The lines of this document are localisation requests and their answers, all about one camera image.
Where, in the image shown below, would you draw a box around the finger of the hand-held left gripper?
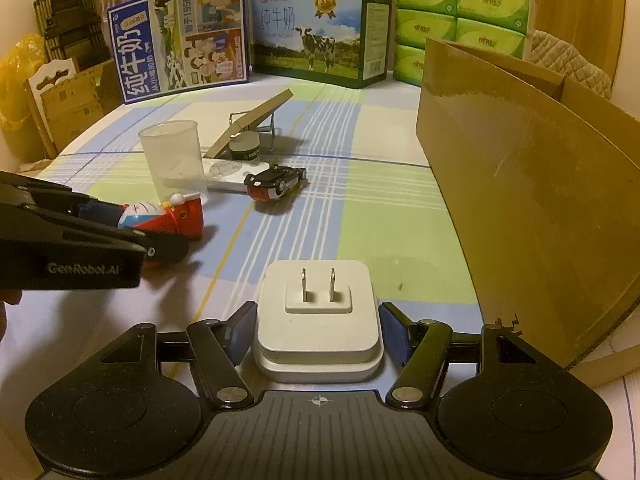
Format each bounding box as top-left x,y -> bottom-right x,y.
0,170 -> 122,229
24,207 -> 190,266

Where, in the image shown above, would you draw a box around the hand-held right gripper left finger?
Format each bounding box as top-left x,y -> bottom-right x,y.
98,301 -> 259,407

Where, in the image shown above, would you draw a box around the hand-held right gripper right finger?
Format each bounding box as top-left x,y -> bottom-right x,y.
378,302 -> 540,404

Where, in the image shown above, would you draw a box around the blue red cartoon cat toy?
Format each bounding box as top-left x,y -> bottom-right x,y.
117,191 -> 206,266

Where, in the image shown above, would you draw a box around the white power adapter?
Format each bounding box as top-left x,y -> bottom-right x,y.
252,260 -> 385,384

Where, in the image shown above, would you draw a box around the clear plastic cup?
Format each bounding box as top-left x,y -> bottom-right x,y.
138,120 -> 209,204

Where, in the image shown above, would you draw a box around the white remote control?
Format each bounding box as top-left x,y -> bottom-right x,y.
202,158 -> 271,192

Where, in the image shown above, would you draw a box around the red black toy car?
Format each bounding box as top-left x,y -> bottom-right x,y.
243,163 -> 308,203

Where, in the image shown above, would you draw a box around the small jar with white lid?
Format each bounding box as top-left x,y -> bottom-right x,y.
228,131 -> 261,162

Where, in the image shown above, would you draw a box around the large brown cardboard box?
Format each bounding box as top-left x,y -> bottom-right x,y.
415,36 -> 640,389

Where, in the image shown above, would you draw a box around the person's left hand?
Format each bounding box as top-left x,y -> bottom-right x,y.
0,289 -> 24,344

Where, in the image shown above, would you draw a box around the flattened cardboard pieces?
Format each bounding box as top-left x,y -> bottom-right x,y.
24,57 -> 126,159

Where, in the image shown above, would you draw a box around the yellow plastic bag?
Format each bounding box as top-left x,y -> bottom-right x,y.
0,33 -> 49,169

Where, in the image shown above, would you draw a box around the plaid bed sheet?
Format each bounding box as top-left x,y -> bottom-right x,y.
14,72 -> 640,480

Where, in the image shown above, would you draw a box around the black folded step ladder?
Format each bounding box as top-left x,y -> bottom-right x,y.
32,0 -> 114,70

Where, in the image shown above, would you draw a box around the blue cartoon milk carton box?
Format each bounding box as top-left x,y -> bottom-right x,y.
107,0 -> 251,106

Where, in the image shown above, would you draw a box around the cow picture milk carton box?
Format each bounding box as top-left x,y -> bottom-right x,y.
245,0 -> 393,90

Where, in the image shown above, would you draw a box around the bundle of green tissue packs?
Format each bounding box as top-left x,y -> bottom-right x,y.
393,0 -> 536,86

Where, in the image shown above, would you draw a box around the beige quilted cushion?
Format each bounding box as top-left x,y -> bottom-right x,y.
527,29 -> 614,102

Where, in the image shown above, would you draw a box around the wooden frame with wire stand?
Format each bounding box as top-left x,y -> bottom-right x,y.
206,88 -> 294,161

